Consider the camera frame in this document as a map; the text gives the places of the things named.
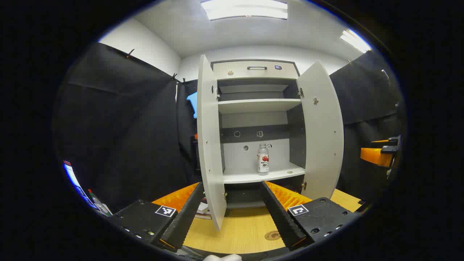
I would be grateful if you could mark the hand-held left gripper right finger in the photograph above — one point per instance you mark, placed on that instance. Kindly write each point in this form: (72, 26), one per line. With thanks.
(281, 217)

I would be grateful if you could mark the small ceiling light panel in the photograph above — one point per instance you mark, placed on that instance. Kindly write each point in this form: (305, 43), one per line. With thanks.
(355, 40)

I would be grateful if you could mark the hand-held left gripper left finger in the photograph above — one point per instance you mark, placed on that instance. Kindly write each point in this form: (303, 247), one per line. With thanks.
(186, 217)

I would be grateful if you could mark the white cabinet door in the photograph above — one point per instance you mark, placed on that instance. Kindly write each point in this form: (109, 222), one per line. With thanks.
(322, 137)
(210, 145)

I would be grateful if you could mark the small bottle red cap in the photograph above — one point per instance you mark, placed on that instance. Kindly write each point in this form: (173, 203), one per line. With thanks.
(96, 201)

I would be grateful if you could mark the round wooden coaster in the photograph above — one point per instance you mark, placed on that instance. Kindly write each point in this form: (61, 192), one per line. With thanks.
(272, 235)

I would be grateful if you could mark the white cabinet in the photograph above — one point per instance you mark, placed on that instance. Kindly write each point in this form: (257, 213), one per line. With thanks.
(253, 119)

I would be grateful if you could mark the large ceiling light panel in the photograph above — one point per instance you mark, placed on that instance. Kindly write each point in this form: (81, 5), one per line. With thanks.
(246, 9)

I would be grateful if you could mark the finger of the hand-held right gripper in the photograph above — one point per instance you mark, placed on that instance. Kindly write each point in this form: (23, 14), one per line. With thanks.
(380, 141)
(373, 156)

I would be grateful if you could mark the stack of books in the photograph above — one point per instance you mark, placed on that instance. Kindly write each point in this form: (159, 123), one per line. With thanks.
(203, 209)

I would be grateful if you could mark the computer monitor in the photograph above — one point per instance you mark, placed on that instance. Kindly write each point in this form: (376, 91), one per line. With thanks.
(74, 179)

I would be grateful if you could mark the clear plastic bottle red label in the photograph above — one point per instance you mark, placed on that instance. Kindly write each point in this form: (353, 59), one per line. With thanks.
(263, 163)

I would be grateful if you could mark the white cabinet shelf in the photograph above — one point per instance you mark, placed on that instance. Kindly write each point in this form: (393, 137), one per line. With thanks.
(253, 106)
(243, 176)

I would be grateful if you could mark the black backdrop cloth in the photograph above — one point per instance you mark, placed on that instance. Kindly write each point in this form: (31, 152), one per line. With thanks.
(119, 127)

